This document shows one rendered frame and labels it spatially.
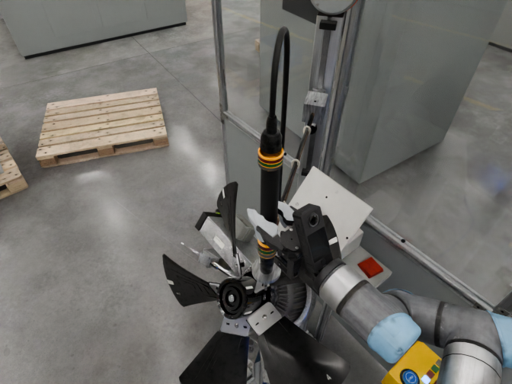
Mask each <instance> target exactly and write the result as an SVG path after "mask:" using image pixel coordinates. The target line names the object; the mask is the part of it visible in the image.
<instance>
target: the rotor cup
mask: <svg viewBox="0 0 512 384"><path fill-rule="evenodd" d="M256 283H257V281H256V279H255V278H254V277H253V275H252V271H250V272H247V273H246V274H244V275H243V276H242V277H230V278H227V279H225V280H224V281H223V282H221V284H220V285H219V287H218V290H217V293H216V302H217V305H218V308H219V310H220V312H221V313H222V315H223V316H225V317H226V318H228V319H231V320H236V319H240V318H244V317H248V316H249V315H251V314H252V313H253V312H255V311H256V310H258V309H259V308H260V307H262V306H263V305H264V304H265V303H267V302H271V303H272V305H274V302H275V291H274V286H271V287H270V288H268V289H267V290H265V291H264V292H263V293H262V294H260V295H259V296H256V295H257V293H255V292H254V290H255V287H256ZM247 286H252V287H253V288H252V289H246V287H247ZM230 295H233V296H234V301H233V302H230V301H229V296H230ZM250 311H252V312H251V313H248V314H245V313H246V312H250Z"/></svg>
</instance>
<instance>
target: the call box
mask: <svg viewBox="0 0 512 384"><path fill-rule="evenodd" d="M438 359H440V360H441V361H442V359H441V358H440V357H438V356H437V355H436V354H435V353H434V352H433V351H432V350H431V349H430V348H429V347H428V346H427V345H426V344H424V343H423V342H420V341H417V342H416V343H415V344H414V345H413V346H412V347H411V348H410V349H409V350H408V352H407V353H406V354H405V355H404V356H403V357H402V358H401V359H400V360H399V361H398V362H397V364H396V365H394V367H393V368H391V369H390V371H389V372H388V373H387V374H386V376H385V377H384V378H383V380H382V382H381V383H382V384H406V383H405V382H404V380H403V378H402V376H403V373H404V372H405V371H407V370H410V371H412V372H413V373H415V374H416V376H417V378H418V383H417V384H426V383H425V382H423V381H422V380H421V379H422V378H423V377H424V375H426V376H427V377H428V378H429V379H430V382H429V383H428V384H434V383H435V382H436V380H437V378H438V374H439V371H440V370H439V371H438V372H437V373H435V372H434V371H433V370H432V369H431V367H432V366H433V365H434V364H435V363H436V362H437V360H438ZM435 365H436V364H435ZM436 366H437V367H438V365H436ZM438 368H439V367H438ZM428 370H431V371H432V372H433V373H434V374H435V376H434V377H433V378H432V379H431V378H430V377H429V376H428V375H427V374H426V373H427V372H428Z"/></svg>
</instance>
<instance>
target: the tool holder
mask: <svg viewBox="0 0 512 384"><path fill-rule="evenodd" d="M280 273H281V269H280V268H279V267H278V266H277V265H276V264H275V263H274V268H273V271H272V272H271V273H270V274H263V273H261V271H260V264H259V258H258V259H257V260H256V261H254V263H253V265H252V275H253V277H254V278H255V279H256V281H258V282H259V283H264V284H269V283H273V282H275V281H277V280H278V279H279V277H280Z"/></svg>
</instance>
